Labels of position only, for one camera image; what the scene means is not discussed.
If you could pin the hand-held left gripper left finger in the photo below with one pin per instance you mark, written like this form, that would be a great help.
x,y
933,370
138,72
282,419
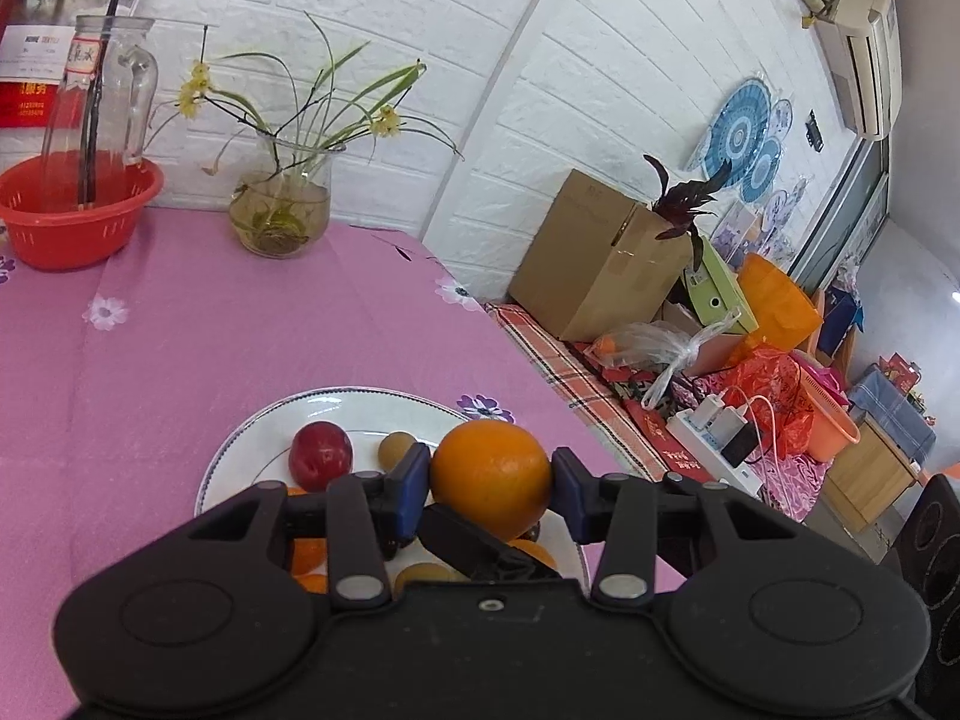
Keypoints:
x,y
411,491

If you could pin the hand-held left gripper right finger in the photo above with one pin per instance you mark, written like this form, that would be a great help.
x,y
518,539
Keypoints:
x,y
568,491

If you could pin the large orange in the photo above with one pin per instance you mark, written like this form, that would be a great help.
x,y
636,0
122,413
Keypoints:
x,y
534,555
491,476

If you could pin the white plate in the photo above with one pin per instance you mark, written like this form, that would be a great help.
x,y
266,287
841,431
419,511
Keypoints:
x,y
247,457

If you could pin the red envelope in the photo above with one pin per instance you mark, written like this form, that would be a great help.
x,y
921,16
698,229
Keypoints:
x,y
686,463
649,416

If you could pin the white power strip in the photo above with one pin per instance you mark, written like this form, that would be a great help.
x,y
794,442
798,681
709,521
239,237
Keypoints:
x,y
701,450

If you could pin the white charger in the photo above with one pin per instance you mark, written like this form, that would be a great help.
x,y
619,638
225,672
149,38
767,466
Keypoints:
x,y
705,416
731,426

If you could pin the clear plastic bag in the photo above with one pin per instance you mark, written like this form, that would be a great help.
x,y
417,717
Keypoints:
x,y
645,341

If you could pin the black charger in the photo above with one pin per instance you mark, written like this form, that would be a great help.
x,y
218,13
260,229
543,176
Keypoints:
x,y
740,446

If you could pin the pink box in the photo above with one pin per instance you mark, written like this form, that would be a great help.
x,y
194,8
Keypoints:
x,y
712,352

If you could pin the pink patterned cloth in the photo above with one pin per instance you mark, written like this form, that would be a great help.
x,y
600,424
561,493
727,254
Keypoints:
x,y
787,484

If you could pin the red plastic bag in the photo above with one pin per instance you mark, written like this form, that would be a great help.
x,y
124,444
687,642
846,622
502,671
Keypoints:
x,y
772,390

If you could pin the cardboard box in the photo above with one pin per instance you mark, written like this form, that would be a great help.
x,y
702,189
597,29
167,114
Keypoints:
x,y
600,262

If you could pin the pink floral tablecloth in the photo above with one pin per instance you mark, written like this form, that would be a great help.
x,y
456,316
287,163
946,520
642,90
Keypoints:
x,y
225,330

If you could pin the green box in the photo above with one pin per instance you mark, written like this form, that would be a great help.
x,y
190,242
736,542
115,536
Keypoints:
x,y
720,289

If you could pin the orange plastic basket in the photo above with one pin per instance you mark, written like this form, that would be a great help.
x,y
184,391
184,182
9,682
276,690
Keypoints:
x,y
829,424

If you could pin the orange bag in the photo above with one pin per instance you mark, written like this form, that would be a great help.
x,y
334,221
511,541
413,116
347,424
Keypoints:
x,y
776,300

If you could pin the wooden cabinet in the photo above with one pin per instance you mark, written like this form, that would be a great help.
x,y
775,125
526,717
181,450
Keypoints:
x,y
870,476

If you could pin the glass vase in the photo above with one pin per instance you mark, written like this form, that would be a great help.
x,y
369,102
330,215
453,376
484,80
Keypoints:
x,y
281,214

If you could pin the floral printed card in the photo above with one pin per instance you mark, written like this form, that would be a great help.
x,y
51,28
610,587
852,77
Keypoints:
x,y
739,232

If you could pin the purple leaf plant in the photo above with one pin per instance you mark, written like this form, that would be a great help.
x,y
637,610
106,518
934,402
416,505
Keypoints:
x,y
686,202

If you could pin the dark blue bag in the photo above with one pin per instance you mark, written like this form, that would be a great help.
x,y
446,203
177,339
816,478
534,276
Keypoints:
x,y
840,315

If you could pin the blue fabric box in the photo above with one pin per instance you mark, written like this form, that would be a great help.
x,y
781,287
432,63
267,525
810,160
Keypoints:
x,y
892,409

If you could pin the red gift box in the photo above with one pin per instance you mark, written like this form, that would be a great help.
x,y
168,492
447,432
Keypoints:
x,y
900,375

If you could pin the blue white patterned ornament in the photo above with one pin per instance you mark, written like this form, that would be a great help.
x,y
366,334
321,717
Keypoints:
x,y
780,210

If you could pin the black speaker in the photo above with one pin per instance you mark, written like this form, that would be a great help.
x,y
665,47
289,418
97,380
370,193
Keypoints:
x,y
934,555

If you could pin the green flowering plant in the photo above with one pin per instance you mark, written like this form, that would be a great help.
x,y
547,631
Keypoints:
x,y
296,116

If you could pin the grey metal door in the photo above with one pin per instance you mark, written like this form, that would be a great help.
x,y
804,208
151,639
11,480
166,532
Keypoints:
x,y
847,210

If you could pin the red plastic basket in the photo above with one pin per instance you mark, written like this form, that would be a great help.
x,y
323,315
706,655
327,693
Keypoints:
x,y
67,225

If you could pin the black stirring stick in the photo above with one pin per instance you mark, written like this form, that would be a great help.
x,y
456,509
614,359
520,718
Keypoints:
x,y
96,97

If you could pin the glass pitcher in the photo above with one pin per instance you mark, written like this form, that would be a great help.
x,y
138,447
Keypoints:
x,y
64,97

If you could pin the white air conditioner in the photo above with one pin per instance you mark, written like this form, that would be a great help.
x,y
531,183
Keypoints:
x,y
862,45

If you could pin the medium blue round wall plate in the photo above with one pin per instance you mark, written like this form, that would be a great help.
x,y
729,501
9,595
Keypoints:
x,y
765,165

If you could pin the blue decorative wall plates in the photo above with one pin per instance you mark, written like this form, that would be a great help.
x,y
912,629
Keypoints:
x,y
739,131

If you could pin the small blue round wall plate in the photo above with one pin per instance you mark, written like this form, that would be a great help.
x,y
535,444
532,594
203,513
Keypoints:
x,y
782,118

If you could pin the small black wall fixture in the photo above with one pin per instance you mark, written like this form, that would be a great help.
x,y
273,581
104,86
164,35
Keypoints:
x,y
814,131

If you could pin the wall poster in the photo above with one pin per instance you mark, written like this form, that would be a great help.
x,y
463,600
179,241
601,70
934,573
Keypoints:
x,y
37,22

